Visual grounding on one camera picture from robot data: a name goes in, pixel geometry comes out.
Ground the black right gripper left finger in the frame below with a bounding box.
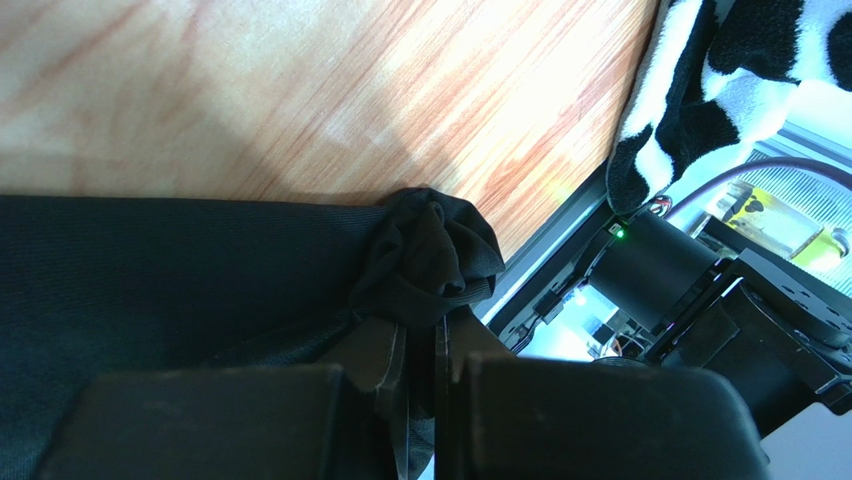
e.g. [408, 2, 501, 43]
[318, 317, 408, 479]

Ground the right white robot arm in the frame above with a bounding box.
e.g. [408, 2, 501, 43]
[329, 205, 851, 479]

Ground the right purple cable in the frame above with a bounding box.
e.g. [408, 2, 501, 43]
[662, 156, 852, 218]

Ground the black printed t-shirt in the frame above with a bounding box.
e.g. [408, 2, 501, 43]
[1, 188, 505, 479]

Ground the zebra print blanket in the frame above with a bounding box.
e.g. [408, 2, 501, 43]
[606, 1, 851, 214]

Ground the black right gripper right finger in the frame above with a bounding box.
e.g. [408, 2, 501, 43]
[433, 309, 515, 479]

